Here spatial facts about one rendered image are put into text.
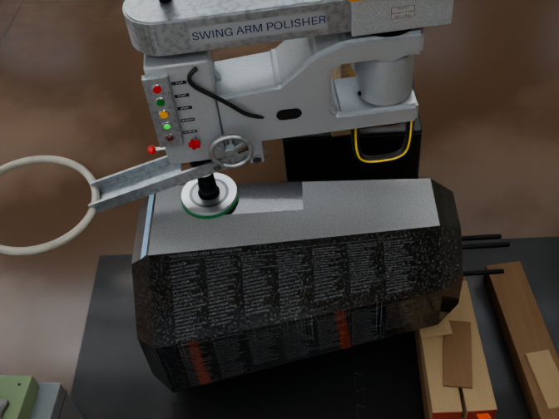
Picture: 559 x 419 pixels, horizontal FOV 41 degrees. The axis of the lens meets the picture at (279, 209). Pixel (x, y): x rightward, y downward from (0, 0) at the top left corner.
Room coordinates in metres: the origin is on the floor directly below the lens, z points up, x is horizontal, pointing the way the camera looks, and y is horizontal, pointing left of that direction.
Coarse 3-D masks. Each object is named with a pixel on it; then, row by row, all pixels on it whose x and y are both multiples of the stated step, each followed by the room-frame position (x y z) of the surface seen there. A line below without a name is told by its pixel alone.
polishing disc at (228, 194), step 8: (216, 176) 2.00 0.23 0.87; (224, 176) 2.00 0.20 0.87; (192, 184) 1.98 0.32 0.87; (216, 184) 1.96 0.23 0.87; (224, 184) 1.96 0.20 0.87; (232, 184) 1.95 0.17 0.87; (184, 192) 1.94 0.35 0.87; (192, 192) 1.94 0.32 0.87; (224, 192) 1.92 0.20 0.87; (232, 192) 1.91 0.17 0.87; (184, 200) 1.90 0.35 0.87; (192, 200) 1.89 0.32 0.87; (200, 200) 1.89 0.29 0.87; (216, 200) 1.88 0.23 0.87; (224, 200) 1.87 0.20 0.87; (232, 200) 1.87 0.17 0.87; (192, 208) 1.86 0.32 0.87; (200, 208) 1.85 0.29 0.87; (208, 208) 1.85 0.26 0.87; (216, 208) 1.84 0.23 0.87; (224, 208) 1.84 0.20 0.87
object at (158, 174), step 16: (160, 160) 1.97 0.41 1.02; (224, 160) 1.87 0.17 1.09; (256, 160) 1.83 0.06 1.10; (112, 176) 1.97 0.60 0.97; (128, 176) 1.97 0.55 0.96; (144, 176) 1.96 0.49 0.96; (160, 176) 1.93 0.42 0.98; (176, 176) 1.86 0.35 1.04; (192, 176) 1.86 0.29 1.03; (112, 192) 1.93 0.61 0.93; (128, 192) 1.86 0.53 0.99; (144, 192) 1.86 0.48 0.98; (96, 208) 1.86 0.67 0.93
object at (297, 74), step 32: (416, 32) 1.85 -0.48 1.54; (224, 64) 1.99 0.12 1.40; (256, 64) 1.96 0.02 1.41; (288, 64) 1.89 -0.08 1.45; (320, 64) 1.83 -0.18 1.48; (224, 96) 1.84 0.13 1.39; (256, 96) 1.83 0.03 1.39; (288, 96) 1.83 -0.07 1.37; (320, 96) 1.83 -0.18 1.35; (352, 96) 1.92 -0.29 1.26; (224, 128) 1.83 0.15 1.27; (256, 128) 1.83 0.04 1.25; (288, 128) 1.83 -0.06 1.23; (320, 128) 1.83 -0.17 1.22; (352, 128) 1.83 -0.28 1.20
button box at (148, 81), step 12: (144, 84) 1.80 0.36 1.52; (156, 84) 1.80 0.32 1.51; (168, 84) 1.80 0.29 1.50; (156, 96) 1.80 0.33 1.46; (168, 96) 1.80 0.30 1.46; (156, 108) 1.80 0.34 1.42; (168, 108) 1.80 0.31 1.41; (156, 120) 1.80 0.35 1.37; (168, 120) 1.80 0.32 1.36; (156, 132) 1.80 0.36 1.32; (168, 132) 1.80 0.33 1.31; (180, 132) 1.80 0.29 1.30; (168, 144) 1.80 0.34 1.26; (180, 144) 1.80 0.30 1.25
